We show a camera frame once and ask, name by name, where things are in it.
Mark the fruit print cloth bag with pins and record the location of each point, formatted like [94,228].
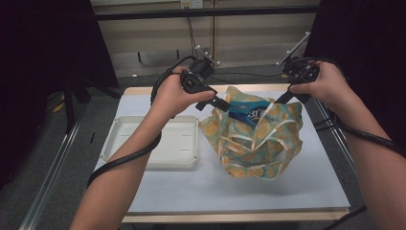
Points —
[255,153]

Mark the white plastic tray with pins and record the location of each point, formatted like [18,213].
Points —
[178,140]

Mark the blue snack packet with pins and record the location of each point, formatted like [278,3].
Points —
[249,111]

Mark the black horizontal bar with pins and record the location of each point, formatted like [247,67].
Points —
[159,14]

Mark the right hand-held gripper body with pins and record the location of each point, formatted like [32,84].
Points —
[300,73]

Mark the black metal stand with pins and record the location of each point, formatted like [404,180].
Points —
[68,108]

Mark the white table mat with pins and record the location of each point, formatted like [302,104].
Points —
[198,191]

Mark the yellow floor tape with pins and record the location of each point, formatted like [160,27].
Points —
[58,107]

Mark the metal floor rail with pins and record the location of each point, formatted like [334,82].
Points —
[338,140]
[48,185]

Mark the dark curtain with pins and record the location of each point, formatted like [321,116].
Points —
[367,38]
[38,64]

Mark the person's right hand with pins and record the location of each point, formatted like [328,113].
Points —
[330,86]

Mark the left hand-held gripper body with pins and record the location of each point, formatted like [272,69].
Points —
[194,80]

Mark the person's left hand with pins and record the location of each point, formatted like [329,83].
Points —
[172,96]

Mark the white wall outlet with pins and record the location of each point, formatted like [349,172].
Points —
[191,4]

